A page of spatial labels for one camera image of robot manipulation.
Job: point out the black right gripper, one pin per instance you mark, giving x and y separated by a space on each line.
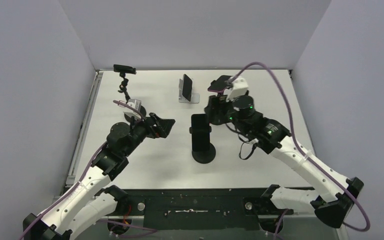
214 112

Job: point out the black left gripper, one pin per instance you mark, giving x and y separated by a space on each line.
162 126

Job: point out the black phone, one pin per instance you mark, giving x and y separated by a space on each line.
124 69
200 132

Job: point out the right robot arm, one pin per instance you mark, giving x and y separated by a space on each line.
332 195

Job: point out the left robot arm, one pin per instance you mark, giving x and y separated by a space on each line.
92 196

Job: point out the purple phone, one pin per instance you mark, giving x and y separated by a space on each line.
220 85

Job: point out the white folding phone stand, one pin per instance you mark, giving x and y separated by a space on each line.
195 96

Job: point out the silver phone on white stand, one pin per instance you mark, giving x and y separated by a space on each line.
187 87

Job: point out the black phone on tall stand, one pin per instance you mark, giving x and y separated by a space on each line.
124 69

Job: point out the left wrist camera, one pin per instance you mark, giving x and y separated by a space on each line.
136 105

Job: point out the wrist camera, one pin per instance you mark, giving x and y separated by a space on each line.
238 87
136 105

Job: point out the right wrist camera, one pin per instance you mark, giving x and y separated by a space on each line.
238 87

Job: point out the aluminium side rail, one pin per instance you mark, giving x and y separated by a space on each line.
76 157

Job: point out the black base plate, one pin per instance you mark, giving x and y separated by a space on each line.
196 209

